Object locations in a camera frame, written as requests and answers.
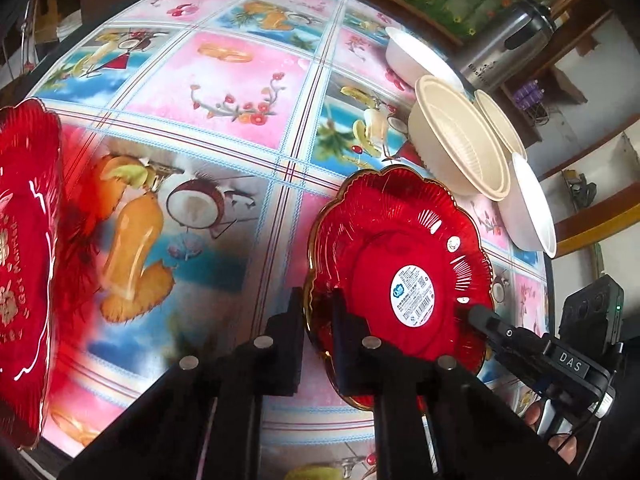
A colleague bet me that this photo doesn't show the white foam bowl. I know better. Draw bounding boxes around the white foam bowl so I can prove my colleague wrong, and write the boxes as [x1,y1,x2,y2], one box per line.
[385,27,464,92]
[498,153,556,258]

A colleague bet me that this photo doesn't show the purple bottles on shelf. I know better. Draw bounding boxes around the purple bottles on shelf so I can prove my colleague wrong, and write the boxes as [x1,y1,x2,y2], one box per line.
[513,79,544,110]

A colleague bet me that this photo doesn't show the black tracking camera box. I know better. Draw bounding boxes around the black tracking camera box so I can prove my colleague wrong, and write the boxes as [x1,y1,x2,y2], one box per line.
[559,274,624,362]

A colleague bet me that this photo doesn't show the stainless steel thermos jug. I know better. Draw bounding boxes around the stainless steel thermos jug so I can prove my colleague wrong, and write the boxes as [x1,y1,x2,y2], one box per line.
[452,0,556,92]

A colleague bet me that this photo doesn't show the small red plastic plate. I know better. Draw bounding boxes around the small red plastic plate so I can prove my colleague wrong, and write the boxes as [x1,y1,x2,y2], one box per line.
[304,165,494,382]

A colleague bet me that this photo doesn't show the large red plastic plate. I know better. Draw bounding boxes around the large red plastic plate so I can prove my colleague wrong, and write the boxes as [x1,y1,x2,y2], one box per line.
[1,99,61,448]

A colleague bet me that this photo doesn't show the colourful fruit pattern tablecloth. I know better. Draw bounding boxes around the colourful fruit pattern tablecloth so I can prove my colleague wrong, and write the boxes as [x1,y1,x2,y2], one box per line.
[34,0,423,465]

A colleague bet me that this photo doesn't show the large beige plastic bowl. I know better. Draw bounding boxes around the large beige plastic bowl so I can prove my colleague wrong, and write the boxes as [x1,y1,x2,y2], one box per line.
[408,75,511,202]

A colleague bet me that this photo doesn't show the person right hand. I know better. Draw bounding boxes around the person right hand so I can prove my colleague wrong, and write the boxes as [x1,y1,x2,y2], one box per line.
[524,401,580,466]

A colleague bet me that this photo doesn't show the small beige plastic bowl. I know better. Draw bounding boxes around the small beige plastic bowl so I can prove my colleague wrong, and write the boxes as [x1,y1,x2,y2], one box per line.
[474,90,527,160]

